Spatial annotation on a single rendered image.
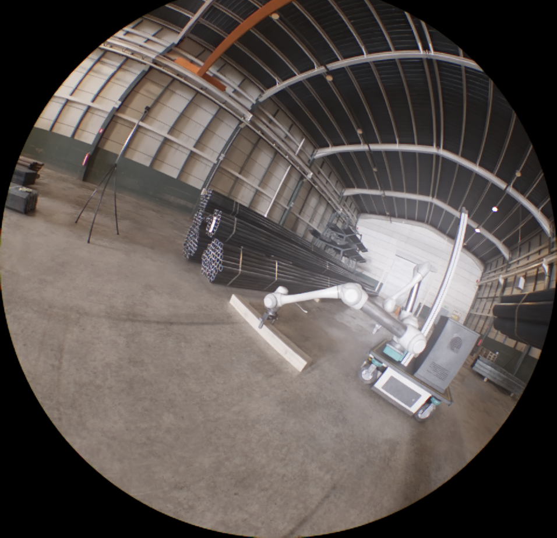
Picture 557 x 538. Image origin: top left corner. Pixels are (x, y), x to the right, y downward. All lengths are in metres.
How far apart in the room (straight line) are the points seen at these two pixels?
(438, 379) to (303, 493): 1.21
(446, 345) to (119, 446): 1.87
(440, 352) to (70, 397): 2.07
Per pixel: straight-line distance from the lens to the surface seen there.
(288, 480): 0.90
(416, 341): 1.30
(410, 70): 10.00
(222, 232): 1.96
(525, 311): 2.11
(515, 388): 7.48
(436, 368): 1.63
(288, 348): 1.40
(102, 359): 1.01
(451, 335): 1.59
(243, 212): 2.59
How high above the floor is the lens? 0.78
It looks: 6 degrees down
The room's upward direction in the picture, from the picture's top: 25 degrees clockwise
